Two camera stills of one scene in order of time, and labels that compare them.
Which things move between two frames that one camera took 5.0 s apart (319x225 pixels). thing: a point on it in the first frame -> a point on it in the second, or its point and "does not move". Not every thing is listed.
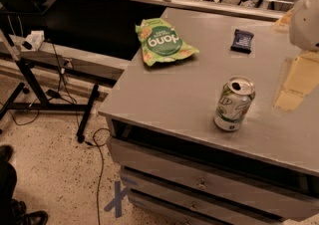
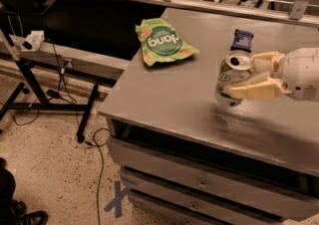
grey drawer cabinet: (178, 168) does not move
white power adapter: (34, 41) does not move
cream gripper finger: (299, 76) -> (260, 88)
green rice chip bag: (160, 42) does not move
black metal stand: (44, 105) does not move
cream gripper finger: (283, 25) -> (274, 56)
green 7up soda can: (233, 104) -> (236, 70)
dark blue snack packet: (242, 41) does not move
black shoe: (38, 217) does not move
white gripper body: (305, 23) -> (301, 72)
